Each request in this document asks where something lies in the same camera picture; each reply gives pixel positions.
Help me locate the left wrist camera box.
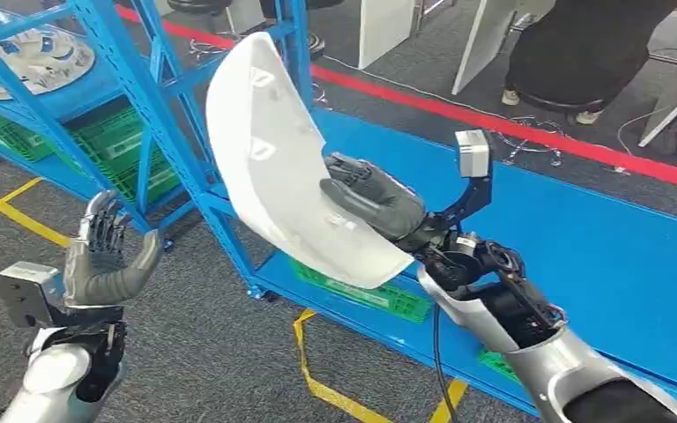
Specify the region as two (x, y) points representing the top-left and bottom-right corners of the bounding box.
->
(0, 261), (68, 330)

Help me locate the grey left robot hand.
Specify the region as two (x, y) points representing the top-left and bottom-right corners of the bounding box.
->
(63, 189), (165, 308)

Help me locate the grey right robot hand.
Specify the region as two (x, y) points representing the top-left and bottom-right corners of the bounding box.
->
(319, 152), (428, 243)

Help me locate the white curved plastic panel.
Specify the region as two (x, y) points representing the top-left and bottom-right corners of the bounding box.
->
(205, 30), (415, 290)

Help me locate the green plastic crate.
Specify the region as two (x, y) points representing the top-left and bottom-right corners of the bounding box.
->
(477, 348), (524, 383)
(289, 258), (433, 325)
(70, 105), (183, 205)
(0, 101), (56, 163)

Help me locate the red barrier belt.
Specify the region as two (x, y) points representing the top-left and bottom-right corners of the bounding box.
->
(115, 4), (677, 195)

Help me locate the blue metal shelf rack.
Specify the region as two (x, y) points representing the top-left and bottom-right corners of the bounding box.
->
(72, 0), (677, 423)
(0, 0), (223, 234)

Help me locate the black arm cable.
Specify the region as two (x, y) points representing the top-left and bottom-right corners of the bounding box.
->
(431, 303), (459, 423)

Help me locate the black round stool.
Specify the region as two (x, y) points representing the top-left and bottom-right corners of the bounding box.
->
(166, 0), (241, 36)

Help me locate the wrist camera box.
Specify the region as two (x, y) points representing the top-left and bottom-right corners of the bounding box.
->
(428, 129), (495, 232)
(0, 261), (68, 330)

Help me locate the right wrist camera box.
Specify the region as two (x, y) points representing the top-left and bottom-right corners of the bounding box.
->
(428, 129), (495, 232)

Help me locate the person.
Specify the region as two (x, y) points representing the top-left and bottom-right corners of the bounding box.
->
(502, 0), (677, 127)

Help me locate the chrome wire frame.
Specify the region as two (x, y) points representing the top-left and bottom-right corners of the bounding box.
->
(493, 115), (564, 167)
(189, 37), (228, 61)

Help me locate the white panel leg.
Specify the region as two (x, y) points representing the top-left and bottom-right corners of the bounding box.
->
(357, 0), (417, 70)
(450, 0), (555, 96)

